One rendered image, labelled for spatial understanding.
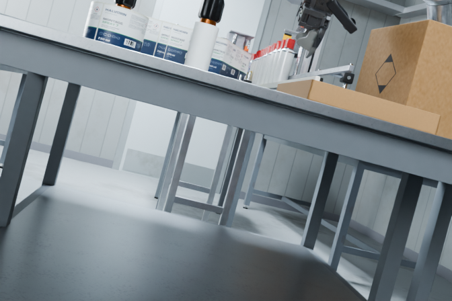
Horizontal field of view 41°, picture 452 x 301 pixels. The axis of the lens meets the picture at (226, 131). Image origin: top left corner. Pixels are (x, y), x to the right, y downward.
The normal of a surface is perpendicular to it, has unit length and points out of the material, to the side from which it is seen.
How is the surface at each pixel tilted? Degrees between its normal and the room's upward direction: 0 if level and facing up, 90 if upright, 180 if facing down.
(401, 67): 90
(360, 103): 90
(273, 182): 90
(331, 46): 90
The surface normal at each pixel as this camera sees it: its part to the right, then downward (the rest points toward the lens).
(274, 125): 0.12, 0.05
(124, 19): 0.42, 0.13
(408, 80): -0.94, -0.25
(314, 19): -0.02, 0.53
